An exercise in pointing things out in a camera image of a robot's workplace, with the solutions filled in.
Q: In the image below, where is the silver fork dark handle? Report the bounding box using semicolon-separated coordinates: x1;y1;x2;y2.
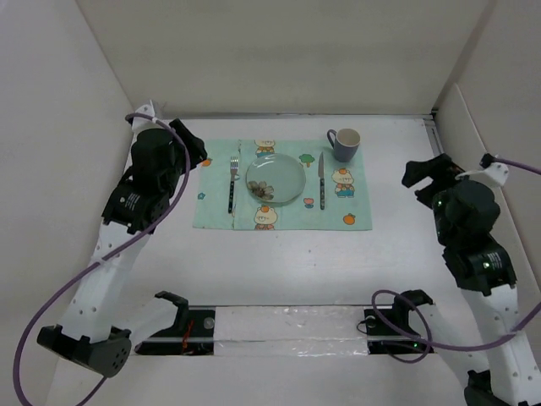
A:
227;156;239;214

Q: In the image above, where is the pale green glass plate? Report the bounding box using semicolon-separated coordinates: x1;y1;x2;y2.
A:
245;153;306;205

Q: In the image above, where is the purple mug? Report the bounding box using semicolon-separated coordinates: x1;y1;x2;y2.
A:
326;129;361;162

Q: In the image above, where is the green cartoon print cloth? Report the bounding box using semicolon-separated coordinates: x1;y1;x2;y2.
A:
194;140;372;231

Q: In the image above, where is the silver knife dark handle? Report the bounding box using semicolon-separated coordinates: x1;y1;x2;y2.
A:
318;152;325;211

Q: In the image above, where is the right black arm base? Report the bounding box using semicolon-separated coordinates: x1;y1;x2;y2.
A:
356;289;435;364

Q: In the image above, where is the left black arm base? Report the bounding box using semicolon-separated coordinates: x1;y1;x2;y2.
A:
134;291;216;356

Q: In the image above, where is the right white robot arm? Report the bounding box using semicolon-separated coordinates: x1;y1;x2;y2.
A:
391;154;540;405

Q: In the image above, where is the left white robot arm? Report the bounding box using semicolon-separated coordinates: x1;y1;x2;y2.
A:
37;115;207;378

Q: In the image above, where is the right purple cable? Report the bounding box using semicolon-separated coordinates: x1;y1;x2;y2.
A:
370;156;541;365

